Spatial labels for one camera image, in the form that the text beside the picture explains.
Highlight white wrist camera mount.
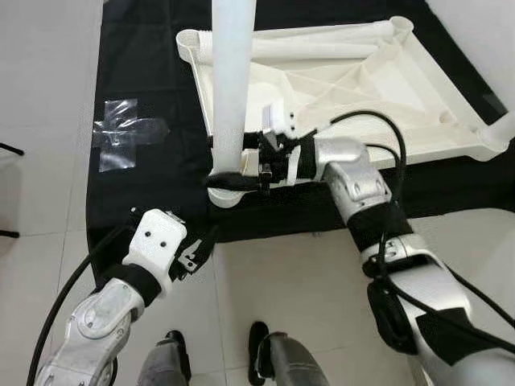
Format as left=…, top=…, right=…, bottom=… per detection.
left=259, top=101, right=316, bottom=183
left=121, top=209, right=187, bottom=294

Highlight black table cloth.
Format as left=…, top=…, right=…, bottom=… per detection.
left=84, top=0, right=515, bottom=242

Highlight white plastic children table top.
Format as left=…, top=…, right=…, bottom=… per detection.
left=175, top=16, right=513, bottom=208

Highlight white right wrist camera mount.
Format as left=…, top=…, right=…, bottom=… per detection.
left=259, top=101, right=316, bottom=183

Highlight clear tape cross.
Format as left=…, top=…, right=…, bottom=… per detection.
left=91, top=98, right=170, bottom=172

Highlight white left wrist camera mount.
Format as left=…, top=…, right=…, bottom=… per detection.
left=121, top=209, right=187, bottom=294

